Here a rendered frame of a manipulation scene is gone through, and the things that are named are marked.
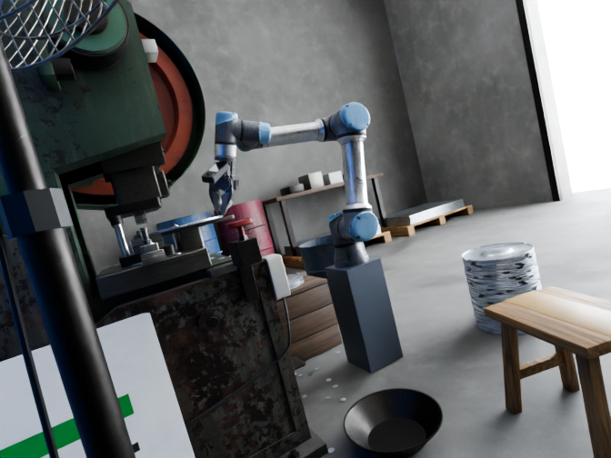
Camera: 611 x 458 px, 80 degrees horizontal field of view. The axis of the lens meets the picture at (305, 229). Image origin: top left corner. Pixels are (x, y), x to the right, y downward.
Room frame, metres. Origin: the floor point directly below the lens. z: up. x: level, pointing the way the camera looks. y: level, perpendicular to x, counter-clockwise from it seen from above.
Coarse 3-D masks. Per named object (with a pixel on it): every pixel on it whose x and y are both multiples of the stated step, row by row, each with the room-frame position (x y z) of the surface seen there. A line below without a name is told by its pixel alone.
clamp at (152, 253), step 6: (144, 228) 1.07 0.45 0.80; (144, 234) 1.07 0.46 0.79; (144, 240) 1.07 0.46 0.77; (150, 240) 1.07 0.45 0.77; (144, 246) 1.00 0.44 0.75; (150, 246) 1.01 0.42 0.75; (156, 246) 1.01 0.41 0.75; (144, 252) 1.00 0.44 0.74; (150, 252) 1.01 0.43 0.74; (156, 252) 1.00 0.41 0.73; (162, 252) 1.01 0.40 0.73; (144, 258) 0.98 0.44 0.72; (150, 258) 0.99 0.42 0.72; (156, 258) 0.99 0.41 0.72; (162, 258) 1.00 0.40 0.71; (144, 264) 0.98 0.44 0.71
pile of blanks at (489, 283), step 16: (528, 256) 1.49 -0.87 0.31; (480, 272) 1.54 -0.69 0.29; (496, 272) 1.50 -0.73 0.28; (512, 272) 1.48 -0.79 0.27; (528, 272) 1.51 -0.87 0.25; (480, 288) 1.58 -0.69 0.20; (496, 288) 1.50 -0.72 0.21; (512, 288) 1.48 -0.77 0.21; (528, 288) 1.48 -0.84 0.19; (480, 304) 1.58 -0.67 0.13; (480, 320) 1.60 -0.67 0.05
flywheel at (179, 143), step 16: (160, 48) 1.64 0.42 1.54; (160, 64) 1.63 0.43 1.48; (160, 80) 1.66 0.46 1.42; (176, 80) 1.66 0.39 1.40; (160, 96) 1.65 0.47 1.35; (176, 96) 1.65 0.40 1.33; (176, 112) 1.65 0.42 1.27; (192, 112) 1.67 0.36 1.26; (176, 128) 1.64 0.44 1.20; (176, 144) 1.62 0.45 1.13; (176, 160) 1.62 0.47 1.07; (80, 192) 1.45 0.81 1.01; (96, 192) 1.47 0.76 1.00; (112, 192) 1.49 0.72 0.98
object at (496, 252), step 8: (488, 248) 1.71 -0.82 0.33; (496, 248) 1.66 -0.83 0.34; (504, 248) 1.63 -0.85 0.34; (512, 248) 1.61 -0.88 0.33; (520, 248) 1.58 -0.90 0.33; (528, 248) 1.55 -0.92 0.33; (464, 256) 1.68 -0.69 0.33; (472, 256) 1.64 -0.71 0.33; (480, 256) 1.61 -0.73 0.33; (488, 256) 1.58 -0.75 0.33; (496, 256) 1.55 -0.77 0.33; (504, 256) 1.52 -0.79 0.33; (512, 256) 1.48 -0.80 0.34
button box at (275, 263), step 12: (276, 264) 1.11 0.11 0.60; (276, 276) 1.11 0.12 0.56; (276, 288) 1.11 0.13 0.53; (288, 288) 1.12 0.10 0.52; (288, 324) 1.11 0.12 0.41; (288, 336) 1.11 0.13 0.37; (288, 348) 1.10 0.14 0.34; (276, 360) 1.08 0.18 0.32; (264, 372) 1.06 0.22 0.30; (228, 396) 1.01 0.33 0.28; (192, 420) 0.97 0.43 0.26
